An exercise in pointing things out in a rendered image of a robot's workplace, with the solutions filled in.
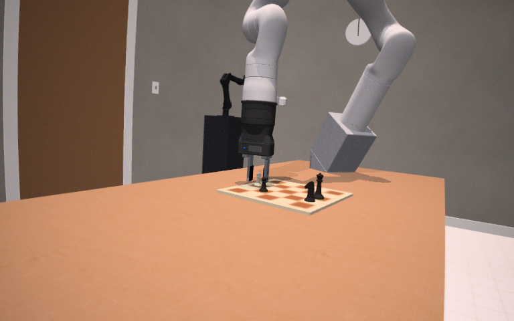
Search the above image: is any brown and cream chessboard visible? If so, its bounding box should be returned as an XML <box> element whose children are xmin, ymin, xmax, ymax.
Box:
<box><xmin>217</xmin><ymin>179</ymin><xmax>353</xmax><ymax>215</ymax></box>

